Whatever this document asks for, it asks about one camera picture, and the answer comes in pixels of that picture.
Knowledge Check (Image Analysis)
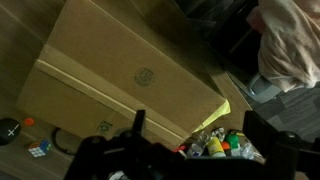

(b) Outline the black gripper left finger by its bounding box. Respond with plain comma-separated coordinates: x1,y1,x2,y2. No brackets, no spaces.
132,109,147,135

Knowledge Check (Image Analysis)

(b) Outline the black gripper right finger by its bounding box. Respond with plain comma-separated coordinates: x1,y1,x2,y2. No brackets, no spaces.
242,110,281,160

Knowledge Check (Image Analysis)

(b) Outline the peach shirt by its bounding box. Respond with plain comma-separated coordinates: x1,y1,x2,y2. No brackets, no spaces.
246,0,320,93

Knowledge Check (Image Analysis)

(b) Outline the large brown cardboard box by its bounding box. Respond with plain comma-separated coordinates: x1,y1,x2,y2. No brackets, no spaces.
15,0,232,149

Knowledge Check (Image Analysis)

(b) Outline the green plastic toy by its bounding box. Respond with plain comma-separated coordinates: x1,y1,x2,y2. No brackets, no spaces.
225,132,242,151

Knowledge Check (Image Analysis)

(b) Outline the grey office chair holding clothes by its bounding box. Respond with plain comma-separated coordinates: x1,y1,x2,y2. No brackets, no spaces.
247,72,284,104

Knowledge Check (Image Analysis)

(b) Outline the yellow cleaning cloth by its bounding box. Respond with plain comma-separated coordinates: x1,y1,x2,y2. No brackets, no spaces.
193,99,232,134

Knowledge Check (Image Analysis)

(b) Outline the clear plastic bottle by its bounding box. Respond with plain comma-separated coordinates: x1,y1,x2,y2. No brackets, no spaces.
185,130,210,159

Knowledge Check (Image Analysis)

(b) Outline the Rubik's cube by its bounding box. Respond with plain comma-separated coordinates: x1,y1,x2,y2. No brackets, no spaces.
27,137,53,159

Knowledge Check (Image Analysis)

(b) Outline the small orange cap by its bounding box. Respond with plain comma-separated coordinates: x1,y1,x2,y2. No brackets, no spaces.
23,117,36,127

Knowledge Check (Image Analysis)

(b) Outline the small round black speaker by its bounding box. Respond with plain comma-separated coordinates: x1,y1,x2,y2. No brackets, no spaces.
0,117,22,147

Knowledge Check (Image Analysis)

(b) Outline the black cable with yellow plug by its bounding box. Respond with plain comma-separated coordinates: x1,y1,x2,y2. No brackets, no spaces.
50,127,80,156

